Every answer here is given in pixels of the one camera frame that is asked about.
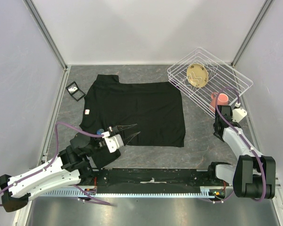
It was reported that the white wire dish rack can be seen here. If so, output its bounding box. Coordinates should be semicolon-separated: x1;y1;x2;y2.
167;47;253;118

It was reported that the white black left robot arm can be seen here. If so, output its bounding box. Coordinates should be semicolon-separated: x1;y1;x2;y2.
0;124;139;212

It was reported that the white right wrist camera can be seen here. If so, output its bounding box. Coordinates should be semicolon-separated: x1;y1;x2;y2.
233;102;248;123

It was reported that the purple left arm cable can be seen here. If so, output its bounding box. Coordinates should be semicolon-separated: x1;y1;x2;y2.
0;121;117;208

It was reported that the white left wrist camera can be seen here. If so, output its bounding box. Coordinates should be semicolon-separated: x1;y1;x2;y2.
102;131;125;153

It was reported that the open black box left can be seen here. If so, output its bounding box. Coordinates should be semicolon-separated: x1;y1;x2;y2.
66;81;86;102

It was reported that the slotted cable duct rail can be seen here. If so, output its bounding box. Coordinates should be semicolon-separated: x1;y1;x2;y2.
41;187;215;198

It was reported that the yellow patterned plate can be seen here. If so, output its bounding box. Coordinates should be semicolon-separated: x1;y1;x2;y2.
186;64;208;88

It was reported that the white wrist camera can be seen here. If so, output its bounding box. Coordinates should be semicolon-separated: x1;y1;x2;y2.
102;131;125;153
233;102;248;123

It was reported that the black t-shirt garment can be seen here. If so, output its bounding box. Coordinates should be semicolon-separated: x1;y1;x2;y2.
79;74;186;169

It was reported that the pink ceramic mug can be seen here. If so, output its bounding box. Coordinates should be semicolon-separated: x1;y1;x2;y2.
209;92;229;113

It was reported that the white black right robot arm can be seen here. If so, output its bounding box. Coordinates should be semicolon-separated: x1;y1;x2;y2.
206;105;276;201

